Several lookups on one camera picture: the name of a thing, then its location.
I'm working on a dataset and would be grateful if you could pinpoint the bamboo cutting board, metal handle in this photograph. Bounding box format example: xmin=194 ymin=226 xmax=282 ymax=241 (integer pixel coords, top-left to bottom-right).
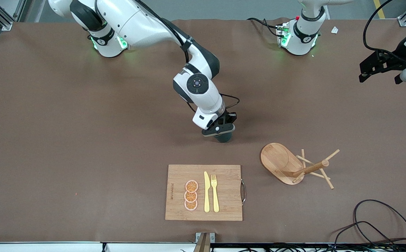
xmin=165 ymin=164 xmax=247 ymax=221

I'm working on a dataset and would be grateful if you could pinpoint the black left arm base cable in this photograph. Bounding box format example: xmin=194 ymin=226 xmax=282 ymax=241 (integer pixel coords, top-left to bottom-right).
xmin=247 ymin=17 xmax=281 ymax=37

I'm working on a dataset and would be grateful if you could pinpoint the wooden mug rack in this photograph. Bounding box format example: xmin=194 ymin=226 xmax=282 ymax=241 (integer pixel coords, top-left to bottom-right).
xmin=260 ymin=142 xmax=340 ymax=190

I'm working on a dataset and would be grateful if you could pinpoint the yellow plastic knife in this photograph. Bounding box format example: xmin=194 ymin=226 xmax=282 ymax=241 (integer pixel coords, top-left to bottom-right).
xmin=204 ymin=171 xmax=211 ymax=213

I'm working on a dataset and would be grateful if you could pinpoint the dark teal ribbed cup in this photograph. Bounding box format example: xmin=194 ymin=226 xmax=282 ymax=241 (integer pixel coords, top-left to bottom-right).
xmin=214 ymin=132 xmax=233 ymax=144

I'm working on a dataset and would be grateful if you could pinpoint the black looped cable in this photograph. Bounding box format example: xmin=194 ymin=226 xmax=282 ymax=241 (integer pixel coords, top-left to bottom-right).
xmin=353 ymin=199 xmax=406 ymax=245

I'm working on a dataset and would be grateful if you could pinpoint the yellow plastic fork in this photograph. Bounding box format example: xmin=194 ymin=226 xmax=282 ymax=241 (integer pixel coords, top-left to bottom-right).
xmin=211 ymin=174 xmax=220 ymax=213

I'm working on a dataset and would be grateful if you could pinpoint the metal table edge bracket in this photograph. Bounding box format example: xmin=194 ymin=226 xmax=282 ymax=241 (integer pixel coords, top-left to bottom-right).
xmin=195 ymin=232 xmax=216 ymax=252

